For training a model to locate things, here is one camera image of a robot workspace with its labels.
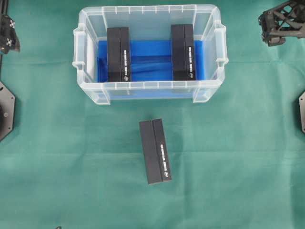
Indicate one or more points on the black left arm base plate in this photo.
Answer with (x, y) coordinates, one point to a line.
(7, 106)

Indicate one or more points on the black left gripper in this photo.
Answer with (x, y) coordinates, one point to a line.
(9, 40)

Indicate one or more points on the blue cloth liner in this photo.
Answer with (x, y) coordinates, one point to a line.
(150, 61)

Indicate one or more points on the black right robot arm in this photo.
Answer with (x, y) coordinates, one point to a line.
(284, 20)

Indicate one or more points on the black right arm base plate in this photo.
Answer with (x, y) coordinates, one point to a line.
(298, 108)

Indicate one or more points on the black realsense box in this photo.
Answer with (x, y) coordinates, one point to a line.
(183, 52)
(155, 151)
(118, 55)

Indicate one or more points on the black RealSense box bottom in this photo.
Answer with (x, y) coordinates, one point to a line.
(118, 55)

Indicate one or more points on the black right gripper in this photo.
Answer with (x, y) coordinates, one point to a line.
(284, 20)

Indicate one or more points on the clear plastic storage case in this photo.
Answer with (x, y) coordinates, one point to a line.
(149, 23)

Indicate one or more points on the black RealSense box top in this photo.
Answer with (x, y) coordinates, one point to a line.
(183, 52)

